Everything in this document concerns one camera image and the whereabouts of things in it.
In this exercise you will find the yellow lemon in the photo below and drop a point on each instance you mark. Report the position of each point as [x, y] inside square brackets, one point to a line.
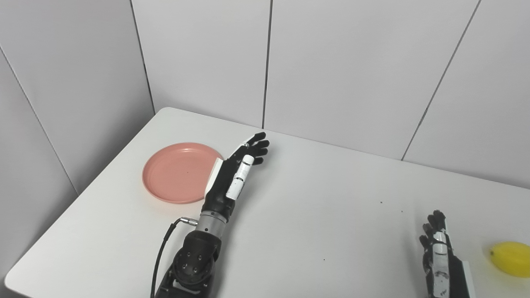
[511, 258]

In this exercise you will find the pink plate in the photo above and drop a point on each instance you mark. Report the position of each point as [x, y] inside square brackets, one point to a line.
[176, 173]

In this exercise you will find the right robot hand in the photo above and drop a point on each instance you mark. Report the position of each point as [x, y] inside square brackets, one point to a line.
[445, 265]

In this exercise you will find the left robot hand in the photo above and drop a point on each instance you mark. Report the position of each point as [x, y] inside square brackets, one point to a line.
[225, 182]

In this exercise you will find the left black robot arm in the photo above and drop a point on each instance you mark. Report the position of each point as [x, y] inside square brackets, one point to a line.
[194, 260]

